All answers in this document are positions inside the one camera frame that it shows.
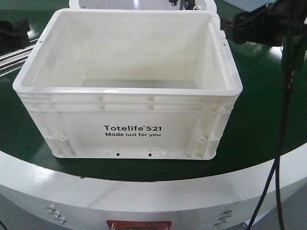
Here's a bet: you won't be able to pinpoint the white inner conveyor ring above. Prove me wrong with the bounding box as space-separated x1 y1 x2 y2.
69 0 218 12

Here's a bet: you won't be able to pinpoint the white Totelife plastic crate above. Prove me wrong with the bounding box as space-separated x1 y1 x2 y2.
13 9 243 160

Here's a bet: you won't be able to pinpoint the red warning label plate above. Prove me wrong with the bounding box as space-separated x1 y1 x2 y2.
106 220 172 230

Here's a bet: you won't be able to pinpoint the steel roller conveyor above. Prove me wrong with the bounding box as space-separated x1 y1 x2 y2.
0 44 35 76

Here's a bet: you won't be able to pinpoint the black bearing mounts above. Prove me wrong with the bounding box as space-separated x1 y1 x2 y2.
168 0 196 10

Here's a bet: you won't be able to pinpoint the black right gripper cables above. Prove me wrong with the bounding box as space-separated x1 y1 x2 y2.
247 33 298 230

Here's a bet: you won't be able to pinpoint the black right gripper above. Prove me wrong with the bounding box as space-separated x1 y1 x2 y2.
221 0 307 46

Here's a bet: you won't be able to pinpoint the white outer conveyor rim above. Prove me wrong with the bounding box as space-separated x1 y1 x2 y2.
0 141 307 230

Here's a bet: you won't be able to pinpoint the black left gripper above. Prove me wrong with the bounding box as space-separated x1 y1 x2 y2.
0 20 29 52

